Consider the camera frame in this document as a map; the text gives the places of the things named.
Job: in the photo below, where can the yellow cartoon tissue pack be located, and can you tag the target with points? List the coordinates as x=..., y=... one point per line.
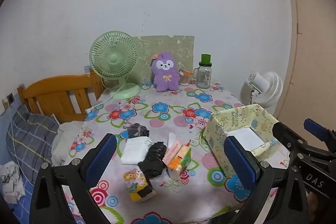
x=137, y=184

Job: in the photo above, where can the grey plaid pillow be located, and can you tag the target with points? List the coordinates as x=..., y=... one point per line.
x=29, y=140

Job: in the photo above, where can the white crumpled cloth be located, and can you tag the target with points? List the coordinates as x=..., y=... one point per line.
x=11, y=182

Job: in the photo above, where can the pink packet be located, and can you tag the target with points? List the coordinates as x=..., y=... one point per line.
x=170, y=153

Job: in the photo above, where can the white bedding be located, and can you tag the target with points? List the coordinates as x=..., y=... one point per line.
x=65, y=140

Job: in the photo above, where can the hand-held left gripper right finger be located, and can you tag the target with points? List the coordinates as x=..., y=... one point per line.
x=241, y=161

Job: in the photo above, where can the wooden bed headboard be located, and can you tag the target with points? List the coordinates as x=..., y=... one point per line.
x=52, y=85

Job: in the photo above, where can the black plastic bag roll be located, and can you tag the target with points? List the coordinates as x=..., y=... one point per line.
x=152, y=161

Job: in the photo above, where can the yellow patterned storage box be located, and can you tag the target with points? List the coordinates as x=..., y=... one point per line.
x=218, y=132

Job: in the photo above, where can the floral tablecloth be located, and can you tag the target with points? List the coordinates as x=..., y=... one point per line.
x=162, y=111

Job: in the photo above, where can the small cup with orange item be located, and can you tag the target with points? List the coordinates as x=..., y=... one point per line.
x=185, y=78

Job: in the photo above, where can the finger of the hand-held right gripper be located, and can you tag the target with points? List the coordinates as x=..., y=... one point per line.
x=316, y=129
x=286, y=134

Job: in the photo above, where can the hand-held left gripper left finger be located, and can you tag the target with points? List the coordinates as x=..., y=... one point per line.
x=102, y=158

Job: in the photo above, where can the green patterned board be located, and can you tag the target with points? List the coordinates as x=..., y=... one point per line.
x=168, y=45

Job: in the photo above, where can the glass jar with green lid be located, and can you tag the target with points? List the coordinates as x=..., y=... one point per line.
x=203, y=74

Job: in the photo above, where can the wall socket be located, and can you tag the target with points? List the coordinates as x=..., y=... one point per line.
x=10, y=98

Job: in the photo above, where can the orange green tissue pack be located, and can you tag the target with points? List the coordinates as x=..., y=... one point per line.
x=181, y=161

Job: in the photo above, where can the beige door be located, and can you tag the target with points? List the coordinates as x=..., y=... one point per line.
x=309, y=56

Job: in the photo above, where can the green desk fan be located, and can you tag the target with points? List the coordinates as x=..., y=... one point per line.
x=113, y=57

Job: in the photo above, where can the purple plush toy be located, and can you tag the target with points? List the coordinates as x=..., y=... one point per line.
x=165, y=74

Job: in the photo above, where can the white pad in box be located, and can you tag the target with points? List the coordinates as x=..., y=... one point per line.
x=244, y=138

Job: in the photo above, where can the white standing fan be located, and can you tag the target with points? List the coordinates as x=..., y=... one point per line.
x=262, y=85

